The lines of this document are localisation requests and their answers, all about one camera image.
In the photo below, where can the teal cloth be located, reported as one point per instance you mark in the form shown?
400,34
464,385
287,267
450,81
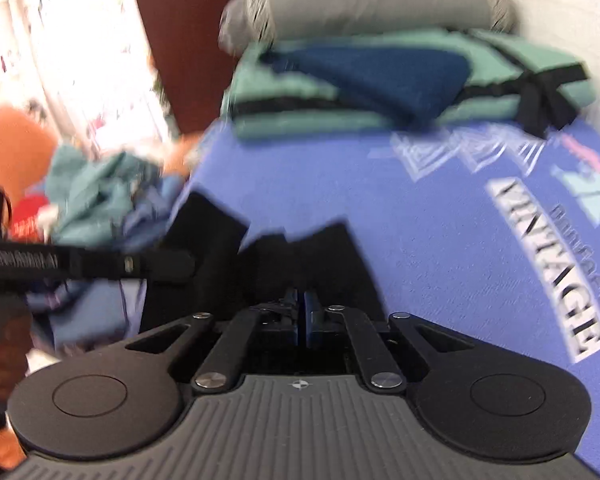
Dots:
95,195

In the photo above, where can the grey bolster pillow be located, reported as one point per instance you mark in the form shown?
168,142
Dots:
355,7

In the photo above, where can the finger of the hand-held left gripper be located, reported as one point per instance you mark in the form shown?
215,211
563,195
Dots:
150,264

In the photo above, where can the brown wooden headboard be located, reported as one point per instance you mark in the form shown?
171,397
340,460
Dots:
190,35

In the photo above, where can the bright window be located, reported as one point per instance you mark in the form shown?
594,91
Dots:
80,35

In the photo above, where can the green quilt with black ribbon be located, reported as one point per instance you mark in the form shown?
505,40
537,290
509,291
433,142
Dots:
485,55

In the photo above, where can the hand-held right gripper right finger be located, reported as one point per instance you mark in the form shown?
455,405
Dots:
311,322

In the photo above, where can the blue printed bedsheet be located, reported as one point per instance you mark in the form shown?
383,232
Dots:
430,260

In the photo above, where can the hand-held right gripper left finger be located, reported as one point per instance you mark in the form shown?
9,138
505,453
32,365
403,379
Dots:
291,320

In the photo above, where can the person's left hand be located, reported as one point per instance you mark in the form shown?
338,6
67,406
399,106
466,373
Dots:
2,365

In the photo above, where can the black pants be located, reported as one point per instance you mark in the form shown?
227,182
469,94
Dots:
280,260

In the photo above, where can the navy blue folded cloth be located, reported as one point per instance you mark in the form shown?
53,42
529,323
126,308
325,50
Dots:
390,77

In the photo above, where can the red printed cloth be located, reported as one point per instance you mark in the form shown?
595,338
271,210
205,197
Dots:
30,217

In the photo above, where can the light blue cloth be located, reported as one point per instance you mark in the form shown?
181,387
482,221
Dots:
95,305

